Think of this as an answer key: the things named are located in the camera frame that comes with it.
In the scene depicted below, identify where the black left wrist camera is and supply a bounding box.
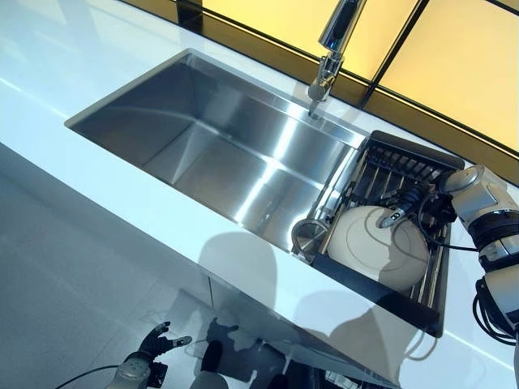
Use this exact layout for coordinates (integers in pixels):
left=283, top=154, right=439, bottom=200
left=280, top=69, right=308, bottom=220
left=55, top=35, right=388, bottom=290
left=149, top=361, right=169, bottom=386

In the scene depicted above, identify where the cream round ceramic plate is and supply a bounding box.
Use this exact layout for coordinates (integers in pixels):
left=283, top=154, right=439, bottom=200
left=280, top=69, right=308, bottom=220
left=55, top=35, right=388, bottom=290
left=327, top=204, right=431, bottom=292

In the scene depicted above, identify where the chrome gooseneck kitchen faucet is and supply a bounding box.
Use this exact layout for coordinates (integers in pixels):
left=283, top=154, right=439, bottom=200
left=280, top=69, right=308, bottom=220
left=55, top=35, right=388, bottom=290
left=307, top=0, right=368, bottom=121

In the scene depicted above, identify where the black dish drying rack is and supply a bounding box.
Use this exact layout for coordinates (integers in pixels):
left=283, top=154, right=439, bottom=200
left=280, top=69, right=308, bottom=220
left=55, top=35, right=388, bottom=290
left=311, top=129, right=466, bottom=340

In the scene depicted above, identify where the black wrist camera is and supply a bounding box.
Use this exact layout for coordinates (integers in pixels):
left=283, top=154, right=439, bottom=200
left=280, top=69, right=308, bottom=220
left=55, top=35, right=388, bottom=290
left=429, top=193, right=457, bottom=223
left=149, top=361, right=169, bottom=386

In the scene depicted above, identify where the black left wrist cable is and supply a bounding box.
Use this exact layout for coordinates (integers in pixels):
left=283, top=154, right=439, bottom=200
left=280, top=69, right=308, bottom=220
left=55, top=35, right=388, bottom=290
left=56, top=364, right=122, bottom=389

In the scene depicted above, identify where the steel sink drain strainer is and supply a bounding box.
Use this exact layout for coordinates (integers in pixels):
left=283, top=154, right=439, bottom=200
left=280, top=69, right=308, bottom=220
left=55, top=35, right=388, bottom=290
left=290, top=218, right=328, bottom=259

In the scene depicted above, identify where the stainless steel sink basin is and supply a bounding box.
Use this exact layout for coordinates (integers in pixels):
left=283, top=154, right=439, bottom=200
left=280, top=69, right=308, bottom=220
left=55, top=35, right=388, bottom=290
left=63, top=48, right=467, bottom=340

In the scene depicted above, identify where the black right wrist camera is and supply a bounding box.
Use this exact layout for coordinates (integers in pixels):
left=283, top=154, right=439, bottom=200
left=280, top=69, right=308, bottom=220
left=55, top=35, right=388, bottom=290
left=429, top=193, right=457, bottom=223

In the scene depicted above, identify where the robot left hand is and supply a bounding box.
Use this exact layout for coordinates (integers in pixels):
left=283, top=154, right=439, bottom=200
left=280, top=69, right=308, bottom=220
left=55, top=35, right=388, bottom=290
left=139, top=321, right=194, bottom=360

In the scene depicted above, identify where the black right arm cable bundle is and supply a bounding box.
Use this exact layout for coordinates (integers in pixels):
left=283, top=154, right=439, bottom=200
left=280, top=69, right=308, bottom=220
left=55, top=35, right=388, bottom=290
left=472, top=278, right=519, bottom=346

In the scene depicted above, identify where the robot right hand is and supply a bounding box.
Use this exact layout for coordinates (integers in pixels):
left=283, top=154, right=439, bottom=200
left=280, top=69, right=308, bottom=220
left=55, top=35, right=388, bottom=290
left=376, top=184, right=441, bottom=229

